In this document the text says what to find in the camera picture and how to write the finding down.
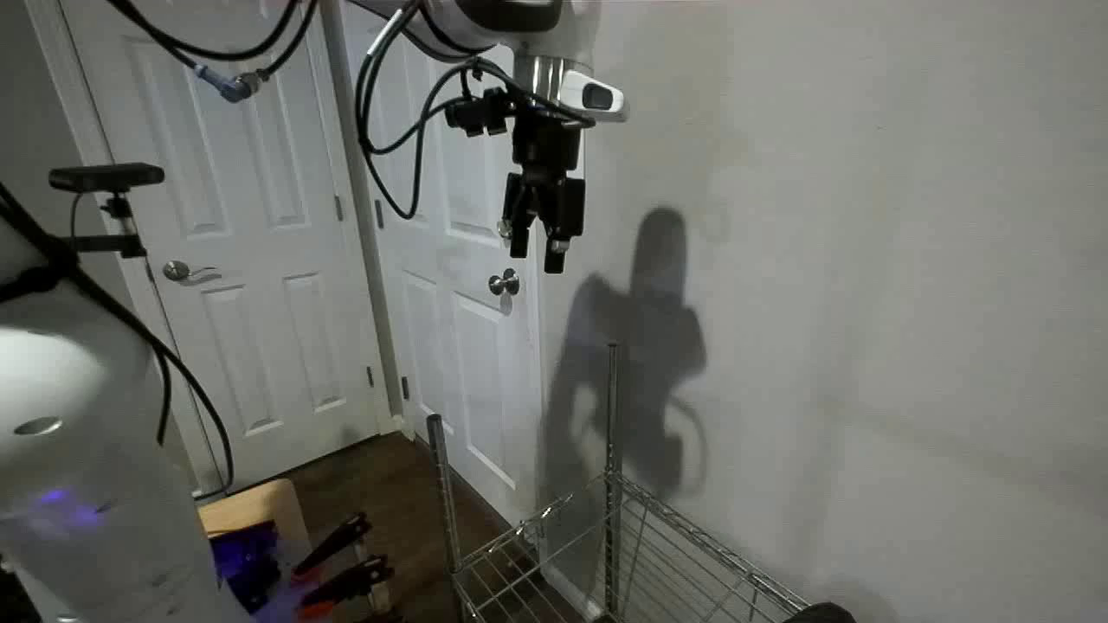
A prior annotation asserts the black orange bar clamp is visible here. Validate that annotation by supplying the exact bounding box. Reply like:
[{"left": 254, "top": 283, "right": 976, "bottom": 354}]
[
  {"left": 287, "top": 508, "right": 377, "bottom": 583},
  {"left": 295, "top": 550, "right": 399, "bottom": 617}
]

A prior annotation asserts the purple box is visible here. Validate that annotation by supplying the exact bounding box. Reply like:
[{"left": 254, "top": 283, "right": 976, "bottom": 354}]
[{"left": 190, "top": 473, "right": 320, "bottom": 623}]

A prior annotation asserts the silver round door knob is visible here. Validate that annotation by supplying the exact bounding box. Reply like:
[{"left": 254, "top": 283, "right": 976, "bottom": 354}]
[{"left": 486, "top": 264, "right": 523, "bottom": 301}]

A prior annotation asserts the white door with round knob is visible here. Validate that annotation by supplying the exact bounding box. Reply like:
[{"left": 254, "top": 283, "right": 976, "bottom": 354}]
[{"left": 345, "top": 0, "right": 549, "bottom": 531}]

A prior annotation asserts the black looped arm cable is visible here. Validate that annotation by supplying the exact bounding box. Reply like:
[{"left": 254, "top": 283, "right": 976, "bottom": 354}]
[{"left": 353, "top": 7, "right": 549, "bottom": 225}]

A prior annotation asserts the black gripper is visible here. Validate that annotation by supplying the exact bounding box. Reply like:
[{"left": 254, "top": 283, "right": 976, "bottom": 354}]
[{"left": 499, "top": 106, "right": 591, "bottom": 278}]

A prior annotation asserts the chrome wire shelf rack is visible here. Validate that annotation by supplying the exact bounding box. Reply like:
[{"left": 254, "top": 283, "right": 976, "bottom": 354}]
[{"left": 422, "top": 336, "right": 815, "bottom": 623}]

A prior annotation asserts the blue item in box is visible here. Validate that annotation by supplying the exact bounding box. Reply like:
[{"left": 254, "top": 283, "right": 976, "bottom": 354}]
[{"left": 207, "top": 520, "right": 295, "bottom": 617}]

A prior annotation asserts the black stereo camera bar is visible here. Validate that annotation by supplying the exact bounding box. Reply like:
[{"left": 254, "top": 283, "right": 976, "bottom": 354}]
[{"left": 47, "top": 158, "right": 171, "bottom": 194}]

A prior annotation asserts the black cable connector block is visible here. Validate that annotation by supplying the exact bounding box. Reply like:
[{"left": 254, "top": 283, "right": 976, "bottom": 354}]
[{"left": 443, "top": 88, "right": 516, "bottom": 142}]

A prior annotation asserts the silver lever door handle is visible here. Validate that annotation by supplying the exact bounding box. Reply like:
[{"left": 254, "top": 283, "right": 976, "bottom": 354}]
[{"left": 161, "top": 256, "right": 227, "bottom": 290}]

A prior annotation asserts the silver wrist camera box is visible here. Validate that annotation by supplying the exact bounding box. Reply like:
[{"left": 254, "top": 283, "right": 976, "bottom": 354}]
[{"left": 550, "top": 67, "right": 628, "bottom": 121}]

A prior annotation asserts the white door with lever handle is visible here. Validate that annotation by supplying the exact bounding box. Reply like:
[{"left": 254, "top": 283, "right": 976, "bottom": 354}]
[{"left": 47, "top": 0, "right": 393, "bottom": 494}]

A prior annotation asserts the black camera stand clamp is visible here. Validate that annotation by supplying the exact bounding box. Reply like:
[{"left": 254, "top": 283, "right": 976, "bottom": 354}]
[{"left": 66, "top": 187, "right": 149, "bottom": 260}]

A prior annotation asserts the black round object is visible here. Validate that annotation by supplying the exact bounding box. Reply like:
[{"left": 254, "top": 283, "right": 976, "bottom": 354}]
[{"left": 780, "top": 598, "right": 858, "bottom": 623}]

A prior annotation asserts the thin black camera cable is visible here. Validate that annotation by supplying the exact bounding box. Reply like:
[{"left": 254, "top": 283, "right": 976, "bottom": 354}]
[{"left": 0, "top": 184, "right": 239, "bottom": 490}]

